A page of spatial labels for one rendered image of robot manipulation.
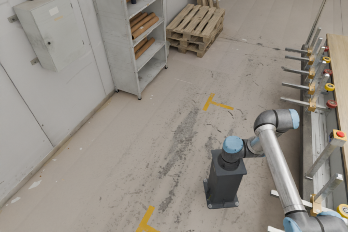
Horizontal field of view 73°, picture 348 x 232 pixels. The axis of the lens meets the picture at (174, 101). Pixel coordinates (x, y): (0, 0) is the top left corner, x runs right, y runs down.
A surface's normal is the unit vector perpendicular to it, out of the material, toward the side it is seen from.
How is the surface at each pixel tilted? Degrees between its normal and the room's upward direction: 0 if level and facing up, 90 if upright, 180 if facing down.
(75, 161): 0
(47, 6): 90
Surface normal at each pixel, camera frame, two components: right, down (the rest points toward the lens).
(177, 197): -0.02, -0.72
